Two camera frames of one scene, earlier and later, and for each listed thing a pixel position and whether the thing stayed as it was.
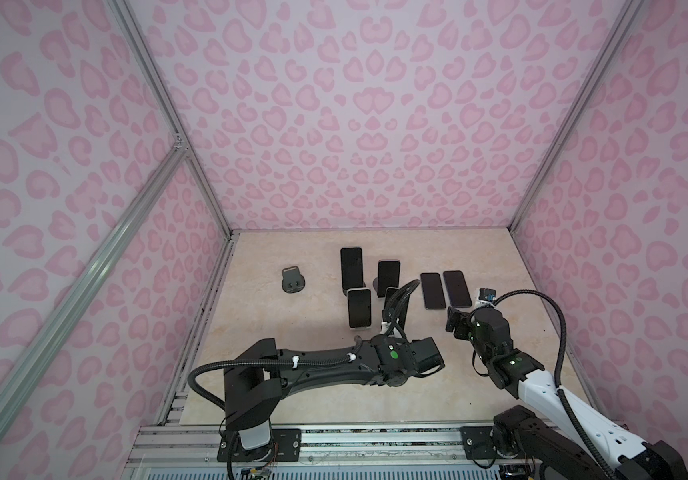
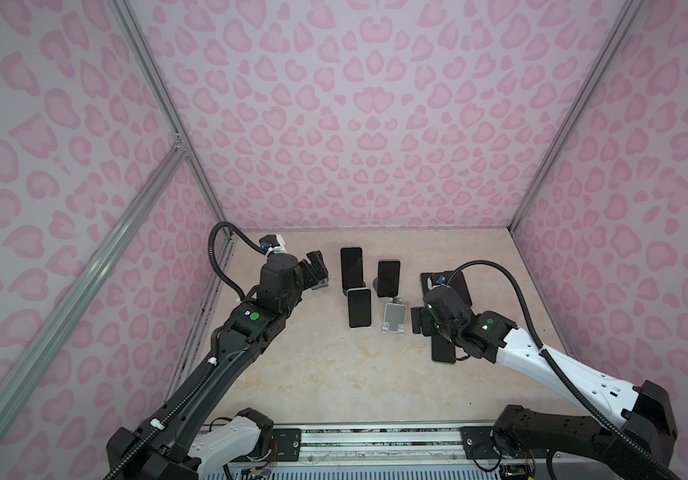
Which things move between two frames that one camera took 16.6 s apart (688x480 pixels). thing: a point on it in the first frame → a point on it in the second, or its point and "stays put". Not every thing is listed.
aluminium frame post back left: (168, 106) stays put
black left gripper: (411, 343) → (316, 264)
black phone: (388, 275) stays put
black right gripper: (462, 319) → (421, 316)
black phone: (457, 289) stays put
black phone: (352, 275) stays put
